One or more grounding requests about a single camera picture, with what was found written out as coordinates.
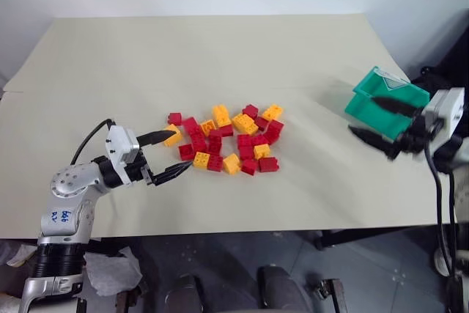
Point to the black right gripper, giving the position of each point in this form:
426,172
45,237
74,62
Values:
416,137

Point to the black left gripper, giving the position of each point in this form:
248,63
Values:
137,172

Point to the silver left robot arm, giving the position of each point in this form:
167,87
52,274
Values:
64,214

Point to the teal plastic bin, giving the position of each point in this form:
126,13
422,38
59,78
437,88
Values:
370,115

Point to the yellow toy block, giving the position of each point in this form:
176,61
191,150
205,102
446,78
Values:
262,151
207,127
201,161
244,124
273,111
174,139
221,114
231,163

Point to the red toy block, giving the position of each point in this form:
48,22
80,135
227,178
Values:
174,118
214,163
186,152
215,143
269,164
225,131
275,130
261,122
197,140
250,110
249,167
261,139
190,125
243,140
246,152

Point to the dark equipment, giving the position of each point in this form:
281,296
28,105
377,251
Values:
454,56

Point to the white crumpled plastic sheet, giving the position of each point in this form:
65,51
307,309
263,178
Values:
110,269

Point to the dark rounded shape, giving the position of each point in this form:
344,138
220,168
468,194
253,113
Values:
185,292
282,289

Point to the white round object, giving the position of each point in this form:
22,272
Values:
440,260

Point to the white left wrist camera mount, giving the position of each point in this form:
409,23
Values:
121,144

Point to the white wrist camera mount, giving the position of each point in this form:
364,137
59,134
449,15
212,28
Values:
445,109
121,144

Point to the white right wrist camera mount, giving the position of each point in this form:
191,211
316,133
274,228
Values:
445,109

